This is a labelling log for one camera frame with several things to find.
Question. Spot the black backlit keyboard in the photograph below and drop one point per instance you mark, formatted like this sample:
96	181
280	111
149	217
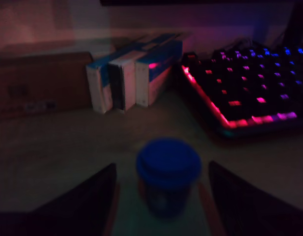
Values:
252	93

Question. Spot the blue and white carton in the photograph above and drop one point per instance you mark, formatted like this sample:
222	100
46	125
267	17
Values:
161	64
98	88
128	81

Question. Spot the brown cardboard box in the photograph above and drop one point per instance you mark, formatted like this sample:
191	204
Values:
43	83

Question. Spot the black monitor stand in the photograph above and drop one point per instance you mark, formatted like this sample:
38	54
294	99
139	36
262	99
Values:
297	24

